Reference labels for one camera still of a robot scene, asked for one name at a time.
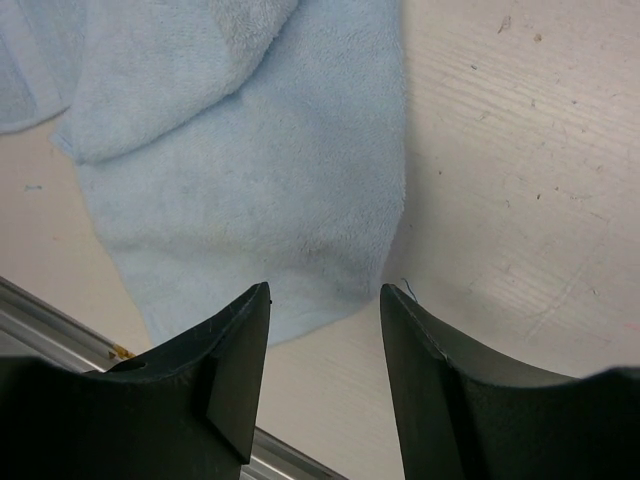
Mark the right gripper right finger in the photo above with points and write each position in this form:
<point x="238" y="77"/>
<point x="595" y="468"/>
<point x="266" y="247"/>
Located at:
<point x="466" y="411"/>

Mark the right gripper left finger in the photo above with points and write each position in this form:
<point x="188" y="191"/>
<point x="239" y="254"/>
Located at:
<point x="185" y="409"/>

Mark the light blue towel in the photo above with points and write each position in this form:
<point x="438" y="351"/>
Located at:
<point x="219" y="144"/>

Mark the aluminium mounting rail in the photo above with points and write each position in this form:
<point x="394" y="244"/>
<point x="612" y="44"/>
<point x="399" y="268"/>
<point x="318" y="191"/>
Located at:
<point x="32" y="328"/>

